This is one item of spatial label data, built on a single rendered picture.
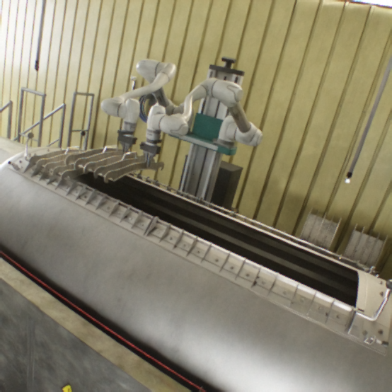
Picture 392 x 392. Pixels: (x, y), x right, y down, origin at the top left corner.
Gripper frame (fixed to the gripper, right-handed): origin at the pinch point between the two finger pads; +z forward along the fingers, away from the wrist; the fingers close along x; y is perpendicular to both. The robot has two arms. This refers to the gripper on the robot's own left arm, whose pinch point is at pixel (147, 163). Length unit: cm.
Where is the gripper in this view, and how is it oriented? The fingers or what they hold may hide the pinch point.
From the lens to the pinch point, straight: 212.5
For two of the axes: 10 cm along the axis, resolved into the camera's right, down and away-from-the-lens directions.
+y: -4.8, 1.9, -8.6
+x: 8.5, 3.5, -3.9
